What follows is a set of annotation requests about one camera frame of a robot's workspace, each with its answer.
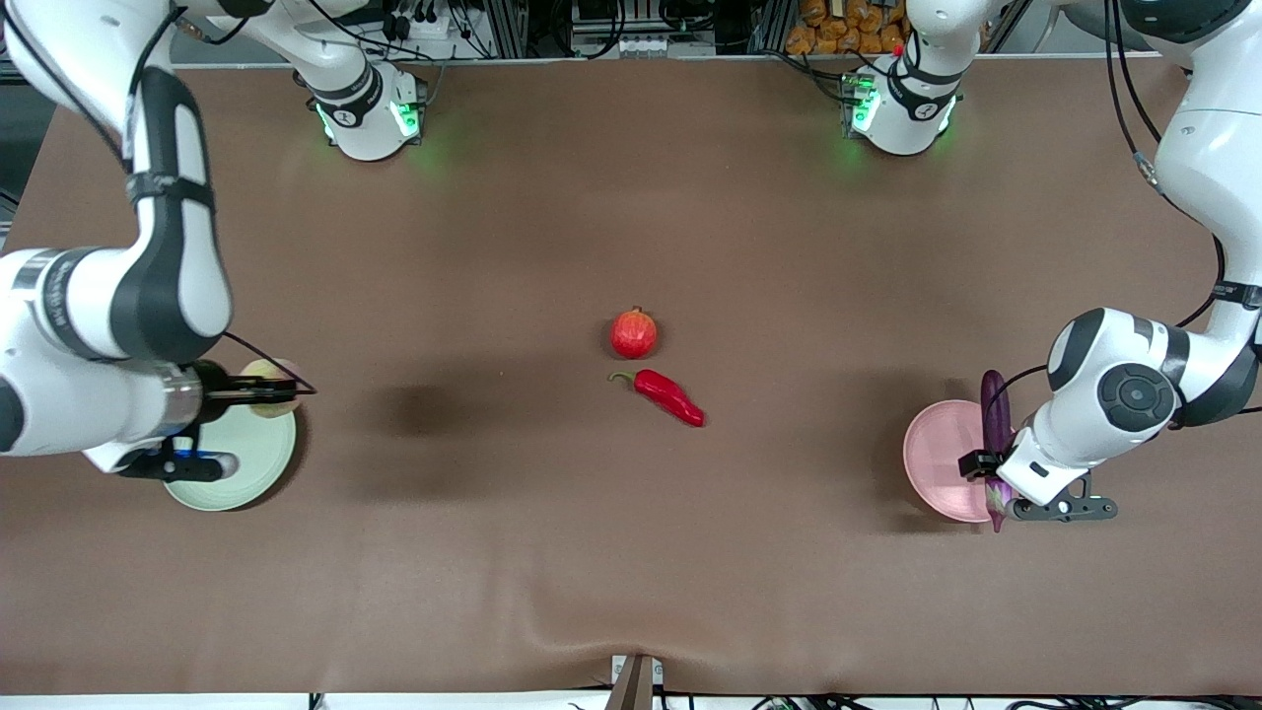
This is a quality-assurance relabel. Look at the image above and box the yellow pink toy peach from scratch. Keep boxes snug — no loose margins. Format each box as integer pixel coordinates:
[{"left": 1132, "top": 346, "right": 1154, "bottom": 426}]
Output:
[{"left": 240, "top": 358, "right": 302, "bottom": 420}]

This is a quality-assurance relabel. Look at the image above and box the purple toy eggplant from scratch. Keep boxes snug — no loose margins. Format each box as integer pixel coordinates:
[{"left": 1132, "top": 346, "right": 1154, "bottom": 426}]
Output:
[{"left": 980, "top": 370, "right": 1017, "bottom": 534}]

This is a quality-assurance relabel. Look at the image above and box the red toy chili pepper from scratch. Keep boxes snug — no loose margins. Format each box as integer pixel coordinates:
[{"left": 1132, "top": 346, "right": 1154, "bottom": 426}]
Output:
[{"left": 607, "top": 368, "right": 707, "bottom": 429}]

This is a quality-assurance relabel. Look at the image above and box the red toy apple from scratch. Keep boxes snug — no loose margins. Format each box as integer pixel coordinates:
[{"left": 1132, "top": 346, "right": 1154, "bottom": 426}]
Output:
[{"left": 609, "top": 307, "right": 659, "bottom": 360}]

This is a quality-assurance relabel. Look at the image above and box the pink round plate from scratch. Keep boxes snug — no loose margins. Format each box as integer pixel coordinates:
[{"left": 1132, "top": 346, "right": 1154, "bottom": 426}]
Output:
[{"left": 903, "top": 399, "right": 1007, "bottom": 524}]

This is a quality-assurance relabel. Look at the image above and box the green round plate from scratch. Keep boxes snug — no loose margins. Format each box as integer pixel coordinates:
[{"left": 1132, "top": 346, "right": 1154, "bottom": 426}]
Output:
[{"left": 163, "top": 399, "right": 298, "bottom": 513}]

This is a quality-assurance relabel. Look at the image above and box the brown table cover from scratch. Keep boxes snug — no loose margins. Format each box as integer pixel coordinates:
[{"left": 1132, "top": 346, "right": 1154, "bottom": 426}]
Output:
[{"left": 0, "top": 54, "right": 1262, "bottom": 697}]

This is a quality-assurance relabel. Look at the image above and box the white power strip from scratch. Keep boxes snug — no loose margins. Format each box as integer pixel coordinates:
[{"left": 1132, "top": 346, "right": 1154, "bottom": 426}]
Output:
[{"left": 383, "top": 0, "right": 464, "bottom": 45}]

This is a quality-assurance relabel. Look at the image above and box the grey metal clamp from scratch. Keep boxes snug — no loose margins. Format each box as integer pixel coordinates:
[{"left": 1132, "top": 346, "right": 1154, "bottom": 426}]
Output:
[{"left": 606, "top": 654, "right": 665, "bottom": 710}]

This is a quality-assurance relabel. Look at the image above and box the orange items heap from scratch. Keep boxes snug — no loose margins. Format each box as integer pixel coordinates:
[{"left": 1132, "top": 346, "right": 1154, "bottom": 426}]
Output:
[{"left": 786, "top": 0, "right": 913, "bottom": 56}]

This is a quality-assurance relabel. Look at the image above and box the white connector block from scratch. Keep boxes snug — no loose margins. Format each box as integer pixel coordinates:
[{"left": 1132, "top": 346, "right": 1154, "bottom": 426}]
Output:
[{"left": 572, "top": 0, "right": 721, "bottom": 58}]

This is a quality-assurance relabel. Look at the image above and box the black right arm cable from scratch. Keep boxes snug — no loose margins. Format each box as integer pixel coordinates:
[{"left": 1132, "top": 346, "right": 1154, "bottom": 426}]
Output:
[{"left": 0, "top": 0, "right": 318, "bottom": 397}]

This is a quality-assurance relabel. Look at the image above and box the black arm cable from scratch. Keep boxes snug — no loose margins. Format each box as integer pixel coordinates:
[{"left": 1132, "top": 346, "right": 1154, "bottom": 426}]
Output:
[
  {"left": 0, "top": 0, "right": 318, "bottom": 397},
  {"left": 984, "top": 0, "right": 1228, "bottom": 395}
]

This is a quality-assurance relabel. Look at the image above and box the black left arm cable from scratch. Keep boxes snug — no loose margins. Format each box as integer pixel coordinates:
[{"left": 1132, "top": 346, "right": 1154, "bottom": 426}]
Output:
[{"left": 984, "top": 0, "right": 1228, "bottom": 395}]

